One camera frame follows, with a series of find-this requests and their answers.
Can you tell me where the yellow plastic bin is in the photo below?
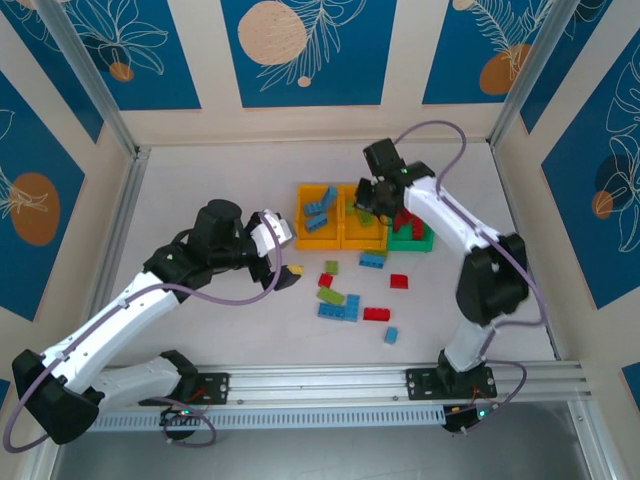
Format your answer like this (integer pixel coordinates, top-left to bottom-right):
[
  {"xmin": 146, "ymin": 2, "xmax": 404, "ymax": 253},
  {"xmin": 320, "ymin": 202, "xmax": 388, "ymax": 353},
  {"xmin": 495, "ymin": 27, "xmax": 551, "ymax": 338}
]
[
  {"xmin": 339, "ymin": 183, "xmax": 390, "ymax": 251},
  {"xmin": 294, "ymin": 183, "xmax": 346, "ymax": 251}
]

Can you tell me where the green plastic bin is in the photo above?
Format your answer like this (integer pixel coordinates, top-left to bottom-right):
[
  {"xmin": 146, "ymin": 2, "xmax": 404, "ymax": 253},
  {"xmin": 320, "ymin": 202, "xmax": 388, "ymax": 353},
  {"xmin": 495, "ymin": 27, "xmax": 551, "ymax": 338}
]
[{"xmin": 385, "ymin": 198, "xmax": 435, "ymax": 254}]

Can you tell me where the small circuit board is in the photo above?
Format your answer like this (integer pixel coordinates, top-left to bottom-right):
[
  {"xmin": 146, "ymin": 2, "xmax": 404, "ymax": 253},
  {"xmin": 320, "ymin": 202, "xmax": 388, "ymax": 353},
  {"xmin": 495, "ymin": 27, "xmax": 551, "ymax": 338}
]
[
  {"xmin": 443, "ymin": 405, "xmax": 494, "ymax": 435},
  {"xmin": 159, "ymin": 407, "xmax": 207, "ymax": 429}
]

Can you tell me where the gray metal panel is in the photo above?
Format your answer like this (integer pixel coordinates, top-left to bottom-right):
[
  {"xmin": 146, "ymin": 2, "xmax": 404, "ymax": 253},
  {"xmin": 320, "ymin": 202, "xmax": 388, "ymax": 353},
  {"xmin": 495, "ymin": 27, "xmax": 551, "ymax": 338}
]
[{"xmin": 47, "ymin": 402, "xmax": 596, "ymax": 480}]

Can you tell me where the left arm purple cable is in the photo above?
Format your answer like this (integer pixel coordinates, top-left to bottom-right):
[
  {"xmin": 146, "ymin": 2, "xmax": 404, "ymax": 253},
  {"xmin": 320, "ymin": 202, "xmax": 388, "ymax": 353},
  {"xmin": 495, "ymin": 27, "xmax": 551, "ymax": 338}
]
[{"xmin": 2, "ymin": 212, "xmax": 284, "ymax": 454}]

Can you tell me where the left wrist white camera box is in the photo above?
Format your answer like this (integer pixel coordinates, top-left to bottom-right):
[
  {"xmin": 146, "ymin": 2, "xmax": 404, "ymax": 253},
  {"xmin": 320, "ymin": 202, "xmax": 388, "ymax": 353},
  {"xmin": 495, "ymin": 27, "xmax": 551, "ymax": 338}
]
[{"xmin": 248, "ymin": 208, "xmax": 297, "ymax": 257}]

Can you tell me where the aluminium side rail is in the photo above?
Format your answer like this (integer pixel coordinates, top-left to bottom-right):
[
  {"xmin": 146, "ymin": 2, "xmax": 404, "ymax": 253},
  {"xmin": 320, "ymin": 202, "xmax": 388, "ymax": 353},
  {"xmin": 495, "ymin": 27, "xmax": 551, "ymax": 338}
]
[
  {"xmin": 488, "ymin": 144, "xmax": 562, "ymax": 362},
  {"xmin": 72, "ymin": 147, "xmax": 152, "ymax": 372}
]

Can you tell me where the aluminium rail beam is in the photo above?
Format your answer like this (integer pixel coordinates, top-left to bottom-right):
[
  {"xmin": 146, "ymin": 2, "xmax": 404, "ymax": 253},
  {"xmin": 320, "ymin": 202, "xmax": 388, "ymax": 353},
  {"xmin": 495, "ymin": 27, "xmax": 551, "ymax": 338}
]
[{"xmin": 42, "ymin": 360, "xmax": 596, "ymax": 412}]

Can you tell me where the gray slotted cable duct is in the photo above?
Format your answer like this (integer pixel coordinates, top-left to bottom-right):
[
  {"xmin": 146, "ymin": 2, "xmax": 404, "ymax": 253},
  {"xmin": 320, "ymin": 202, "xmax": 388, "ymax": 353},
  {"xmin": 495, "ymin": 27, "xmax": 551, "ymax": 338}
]
[{"xmin": 63, "ymin": 404, "xmax": 447, "ymax": 434}]

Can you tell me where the aluminium frame post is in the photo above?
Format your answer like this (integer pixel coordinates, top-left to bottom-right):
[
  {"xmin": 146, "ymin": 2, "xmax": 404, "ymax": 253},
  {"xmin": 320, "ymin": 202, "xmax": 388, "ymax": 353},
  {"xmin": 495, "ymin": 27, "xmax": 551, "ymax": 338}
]
[
  {"xmin": 487, "ymin": 0, "xmax": 575, "ymax": 150},
  {"xmin": 34, "ymin": 0, "xmax": 140, "ymax": 157}
]

